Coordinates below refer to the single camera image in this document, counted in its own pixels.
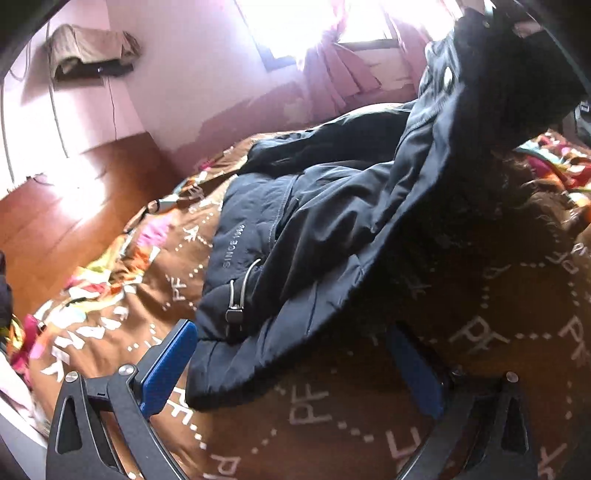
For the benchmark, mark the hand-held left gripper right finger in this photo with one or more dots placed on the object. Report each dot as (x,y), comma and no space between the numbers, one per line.
(415,364)

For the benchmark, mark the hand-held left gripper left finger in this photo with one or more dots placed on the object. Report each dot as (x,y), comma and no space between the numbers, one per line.
(168,357)

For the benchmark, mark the dark navy padded jacket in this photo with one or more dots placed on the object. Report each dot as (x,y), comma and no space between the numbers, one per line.
(332,207)

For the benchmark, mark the brown printed blanket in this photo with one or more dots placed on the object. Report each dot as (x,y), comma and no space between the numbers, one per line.
(346,415)

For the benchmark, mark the magenta cloth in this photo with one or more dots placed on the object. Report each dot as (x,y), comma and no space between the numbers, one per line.
(25,337)

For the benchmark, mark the pale pink cloth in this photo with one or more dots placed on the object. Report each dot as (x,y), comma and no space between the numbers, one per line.
(18,392)

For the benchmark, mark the dark clothing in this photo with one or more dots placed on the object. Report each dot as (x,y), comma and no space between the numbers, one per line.
(4,290)

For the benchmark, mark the wooden headboard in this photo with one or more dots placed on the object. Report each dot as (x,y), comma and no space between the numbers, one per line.
(69,207)

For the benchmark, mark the pink curtain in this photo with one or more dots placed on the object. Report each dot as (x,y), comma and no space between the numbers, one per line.
(337,74)

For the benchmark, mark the black office chair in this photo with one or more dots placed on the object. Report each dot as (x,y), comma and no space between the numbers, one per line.
(582,111)

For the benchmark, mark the beige cloth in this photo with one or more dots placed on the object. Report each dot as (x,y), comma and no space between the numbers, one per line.
(87,44)

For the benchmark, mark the black wall shelf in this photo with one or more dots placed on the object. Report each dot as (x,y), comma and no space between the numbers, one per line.
(111,70)

